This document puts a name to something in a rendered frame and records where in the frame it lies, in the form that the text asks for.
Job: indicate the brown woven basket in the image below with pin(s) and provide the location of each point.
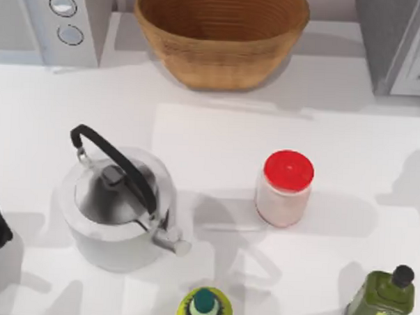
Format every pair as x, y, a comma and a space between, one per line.
218, 53

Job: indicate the round microwave knob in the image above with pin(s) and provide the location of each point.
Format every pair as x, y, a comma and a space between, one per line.
63, 5
70, 34

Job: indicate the white jar with red lid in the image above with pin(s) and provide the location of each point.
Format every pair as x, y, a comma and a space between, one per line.
285, 192

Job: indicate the pale microwave oven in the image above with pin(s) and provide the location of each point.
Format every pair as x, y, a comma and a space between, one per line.
24, 24

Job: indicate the yellow-green bottle with teal cap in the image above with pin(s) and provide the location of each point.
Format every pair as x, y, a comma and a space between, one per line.
204, 307

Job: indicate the dark green bottle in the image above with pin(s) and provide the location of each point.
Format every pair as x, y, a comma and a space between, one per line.
381, 301

